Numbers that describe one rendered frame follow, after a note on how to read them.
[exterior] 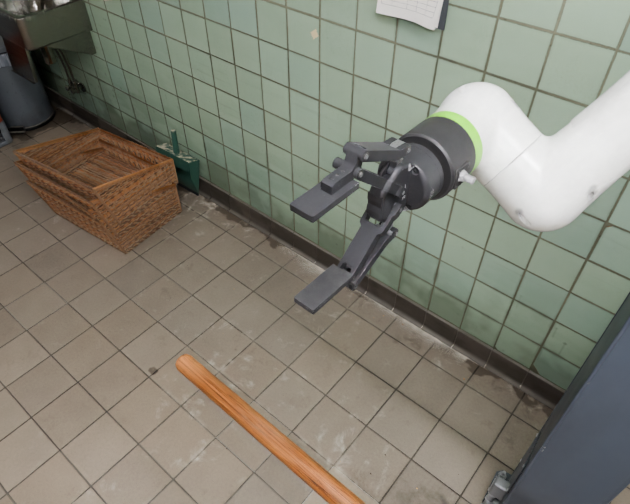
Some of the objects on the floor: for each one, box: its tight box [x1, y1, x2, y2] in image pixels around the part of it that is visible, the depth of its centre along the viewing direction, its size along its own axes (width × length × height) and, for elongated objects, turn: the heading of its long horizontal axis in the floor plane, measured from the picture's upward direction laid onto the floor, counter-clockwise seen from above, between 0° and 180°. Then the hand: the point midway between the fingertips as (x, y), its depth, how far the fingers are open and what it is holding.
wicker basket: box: [26, 163, 182, 254], centre depth 275 cm, size 49×56×28 cm
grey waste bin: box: [0, 28, 55, 134], centre depth 335 cm, size 37×37×55 cm
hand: (309, 258), depth 55 cm, fingers open, 13 cm apart
